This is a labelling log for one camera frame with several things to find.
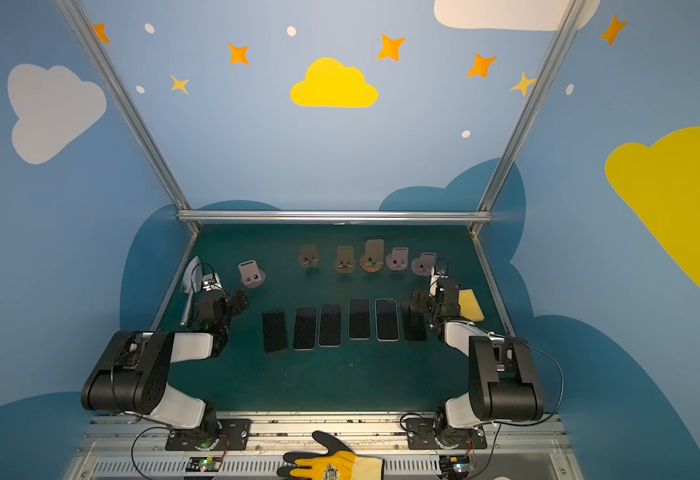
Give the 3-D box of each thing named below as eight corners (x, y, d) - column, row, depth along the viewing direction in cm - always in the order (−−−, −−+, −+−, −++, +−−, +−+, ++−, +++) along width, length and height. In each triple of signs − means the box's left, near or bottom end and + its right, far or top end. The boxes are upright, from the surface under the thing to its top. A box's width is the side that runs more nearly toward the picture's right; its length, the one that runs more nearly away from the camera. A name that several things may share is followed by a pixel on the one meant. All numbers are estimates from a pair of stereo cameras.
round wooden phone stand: (360, 274, 113) (362, 249, 102) (360, 263, 116) (361, 239, 105) (381, 274, 113) (385, 250, 102) (380, 263, 116) (384, 239, 105)
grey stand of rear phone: (302, 270, 113) (298, 252, 104) (303, 262, 116) (299, 243, 107) (318, 270, 113) (315, 252, 104) (319, 262, 116) (316, 243, 107)
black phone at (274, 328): (263, 354, 90) (262, 351, 88) (263, 315, 98) (262, 312, 96) (287, 349, 91) (285, 347, 89) (285, 312, 99) (283, 308, 97)
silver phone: (291, 350, 91) (290, 347, 89) (297, 309, 100) (296, 306, 98) (315, 350, 91) (315, 347, 89) (319, 310, 100) (318, 306, 99)
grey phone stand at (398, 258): (387, 274, 112) (390, 256, 104) (386, 265, 115) (389, 247, 107) (405, 274, 113) (409, 256, 104) (403, 265, 115) (408, 247, 107)
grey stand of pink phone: (335, 274, 113) (334, 255, 104) (336, 266, 116) (335, 246, 107) (354, 275, 113) (355, 255, 104) (354, 266, 116) (355, 246, 107)
